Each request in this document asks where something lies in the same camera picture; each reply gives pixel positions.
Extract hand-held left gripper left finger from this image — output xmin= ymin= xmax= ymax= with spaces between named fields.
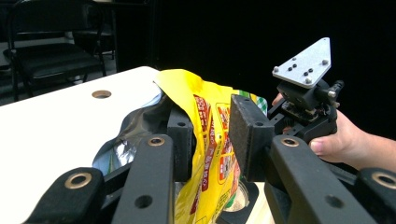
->
xmin=111 ymin=105 xmax=196 ymax=224

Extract black folding chair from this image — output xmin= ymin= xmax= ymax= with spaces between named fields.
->
xmin=2 ymin=0 xmax=109 ymax=103

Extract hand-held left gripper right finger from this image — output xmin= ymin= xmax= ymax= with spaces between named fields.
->
xmin=228 ymin=93 xmax=377 ymax=224

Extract yellow spout pouch green cap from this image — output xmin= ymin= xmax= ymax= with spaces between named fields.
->
xmin=92 ymin=68 xmax=269 ymax=224

